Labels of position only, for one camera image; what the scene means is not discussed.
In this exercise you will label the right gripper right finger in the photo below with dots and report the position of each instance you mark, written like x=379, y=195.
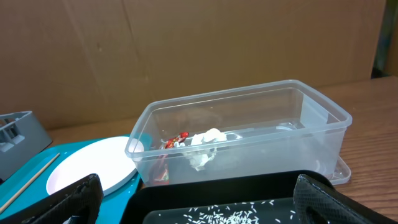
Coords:
x=317, y=203

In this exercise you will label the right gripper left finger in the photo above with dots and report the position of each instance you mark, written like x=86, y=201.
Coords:
x=77, y=203

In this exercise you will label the large white plate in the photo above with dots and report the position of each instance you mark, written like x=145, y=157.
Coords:
x=105, y=158

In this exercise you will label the wooden chopstick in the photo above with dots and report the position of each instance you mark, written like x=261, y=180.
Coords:
x=28, y=183

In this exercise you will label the red snack wrapper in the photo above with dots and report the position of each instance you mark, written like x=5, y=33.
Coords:
x=159, y=172

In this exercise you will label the white tissue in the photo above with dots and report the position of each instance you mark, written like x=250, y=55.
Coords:
x=204, y=149

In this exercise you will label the teal plastic tray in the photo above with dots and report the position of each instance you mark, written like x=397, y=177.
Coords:
x=112, y=206

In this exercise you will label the black tray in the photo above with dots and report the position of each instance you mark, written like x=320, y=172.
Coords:
x=164, y=204

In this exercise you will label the pile of spilled rice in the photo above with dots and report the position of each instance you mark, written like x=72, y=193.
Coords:
x=279, y=211

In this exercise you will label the clear plastic bin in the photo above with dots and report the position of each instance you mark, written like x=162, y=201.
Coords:
x=273, y=127

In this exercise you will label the grey dish rack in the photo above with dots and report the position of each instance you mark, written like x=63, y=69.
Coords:
x=22, y=137

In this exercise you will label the brown cardboard backdrop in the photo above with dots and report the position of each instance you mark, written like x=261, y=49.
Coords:
x=77, y=62

